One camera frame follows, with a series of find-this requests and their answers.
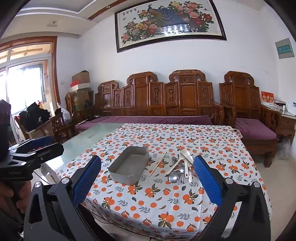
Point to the white blue carton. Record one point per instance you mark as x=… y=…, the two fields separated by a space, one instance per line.
x=291 y=107

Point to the purple sofa cushion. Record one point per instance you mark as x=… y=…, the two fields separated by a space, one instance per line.
x=150 y=120

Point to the large brown cardboard box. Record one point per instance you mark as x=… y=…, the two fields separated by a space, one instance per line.
x=79 y=99

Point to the carved wooden armchair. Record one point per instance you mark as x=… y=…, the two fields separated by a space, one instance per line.
x=240 y=97

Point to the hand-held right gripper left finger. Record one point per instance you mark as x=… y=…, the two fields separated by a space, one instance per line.
x=89 y=176

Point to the person's left hand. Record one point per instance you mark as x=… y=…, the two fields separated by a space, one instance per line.
x=11 y=191

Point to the carved wooden chair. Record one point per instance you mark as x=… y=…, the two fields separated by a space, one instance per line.
x=57 y=126

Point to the pile of black clothes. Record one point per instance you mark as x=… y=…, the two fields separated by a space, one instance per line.
x=34 y=115

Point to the grey plastic bag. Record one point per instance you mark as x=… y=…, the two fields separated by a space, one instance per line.
x=283 y=148

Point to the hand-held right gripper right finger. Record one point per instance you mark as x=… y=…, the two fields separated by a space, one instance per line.
x=205 y=178

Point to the white box with red print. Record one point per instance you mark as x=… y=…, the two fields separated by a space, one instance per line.
x=79 y=87

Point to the brown wooden chopstick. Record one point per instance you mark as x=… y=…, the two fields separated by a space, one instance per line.
x=160 y=160

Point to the purple armchair cushion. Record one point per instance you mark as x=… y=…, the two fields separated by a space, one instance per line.
x=254 y=129

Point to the light wooden chopstick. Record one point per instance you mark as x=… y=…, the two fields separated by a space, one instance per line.
x=157 y=165

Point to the wooden framed glass door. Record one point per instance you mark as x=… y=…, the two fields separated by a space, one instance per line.
x=27 y=88

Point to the recessed ceiling light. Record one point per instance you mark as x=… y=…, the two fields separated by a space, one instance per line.
x=54 y=22

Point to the wooden side table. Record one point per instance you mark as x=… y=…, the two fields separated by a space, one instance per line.
x=288 y=126

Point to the metal tray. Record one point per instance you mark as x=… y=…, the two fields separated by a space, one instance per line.
x=126 y=170

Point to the carved wooden sofa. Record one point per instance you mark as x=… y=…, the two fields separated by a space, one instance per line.
x=143 y=97

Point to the orange print tablecloth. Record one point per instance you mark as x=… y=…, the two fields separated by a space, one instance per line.
x=161 y=204

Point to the large white plastic spoon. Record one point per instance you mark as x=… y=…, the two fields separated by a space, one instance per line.
x=185 y=154

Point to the small white plastic spoon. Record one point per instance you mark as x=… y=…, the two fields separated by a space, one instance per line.
x=190 y=173

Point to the framed peacock flower painting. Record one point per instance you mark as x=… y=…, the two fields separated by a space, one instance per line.
x=166 y=20

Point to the grey wall fuse box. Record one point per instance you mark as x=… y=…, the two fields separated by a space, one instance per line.
x=284 y=48

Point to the clear plastic bag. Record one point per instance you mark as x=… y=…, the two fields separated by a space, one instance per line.
x=64 y=114

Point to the red gift box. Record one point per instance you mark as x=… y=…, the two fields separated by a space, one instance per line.
x=267 y=97

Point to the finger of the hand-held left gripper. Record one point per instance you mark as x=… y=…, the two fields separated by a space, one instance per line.
x=41 y=141
x=50 y=149

